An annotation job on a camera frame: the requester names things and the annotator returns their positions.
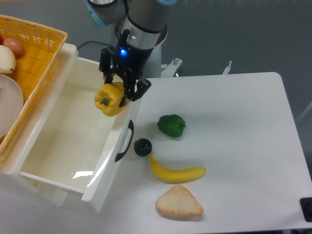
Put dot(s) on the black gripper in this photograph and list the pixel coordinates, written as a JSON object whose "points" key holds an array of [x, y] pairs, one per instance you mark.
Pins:
{"points": [[122, 61]]}

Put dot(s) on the yellow bell pepper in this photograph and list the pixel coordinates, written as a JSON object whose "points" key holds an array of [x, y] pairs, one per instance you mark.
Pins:
{"points": [[108, 98]]}

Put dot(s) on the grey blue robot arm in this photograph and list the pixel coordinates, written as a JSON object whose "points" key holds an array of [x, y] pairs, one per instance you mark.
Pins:
{"points": [[143, 22]]}

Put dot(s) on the green bell pepper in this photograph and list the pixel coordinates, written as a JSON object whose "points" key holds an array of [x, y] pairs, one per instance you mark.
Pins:
{"points": [[171, 125]]}

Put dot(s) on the open white drawer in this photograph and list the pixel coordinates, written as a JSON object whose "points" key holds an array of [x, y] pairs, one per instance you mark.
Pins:
{"points": [[76, 148]]}

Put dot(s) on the white drawer cabinet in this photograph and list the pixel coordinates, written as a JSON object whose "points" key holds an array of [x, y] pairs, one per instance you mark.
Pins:
{"points": [[15, 148]]}

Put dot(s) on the black round fruit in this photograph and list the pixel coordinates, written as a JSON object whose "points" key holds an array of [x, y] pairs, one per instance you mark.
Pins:
{"points": [[143, 147]]}

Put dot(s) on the yellow woven basket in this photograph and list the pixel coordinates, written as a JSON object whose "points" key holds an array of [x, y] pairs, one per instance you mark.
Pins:
{"points": [[42, 44]]}

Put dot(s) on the yellow banana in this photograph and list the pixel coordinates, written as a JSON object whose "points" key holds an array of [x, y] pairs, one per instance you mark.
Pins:
{"points": [[175, 176]]}

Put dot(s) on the red fruit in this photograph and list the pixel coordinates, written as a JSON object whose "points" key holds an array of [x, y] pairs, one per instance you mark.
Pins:
{"points": [[1, 40]]}

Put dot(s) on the triangular bread slice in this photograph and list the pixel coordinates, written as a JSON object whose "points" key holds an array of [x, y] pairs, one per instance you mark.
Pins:
{"points": [[178, 201]]}

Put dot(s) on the black corner device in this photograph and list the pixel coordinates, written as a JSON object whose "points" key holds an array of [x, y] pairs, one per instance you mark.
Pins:
{"points": [[306, 206]]}

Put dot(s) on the black drawer handle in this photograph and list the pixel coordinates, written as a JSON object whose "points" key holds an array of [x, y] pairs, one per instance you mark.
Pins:
{"points": [[128, 140]]}

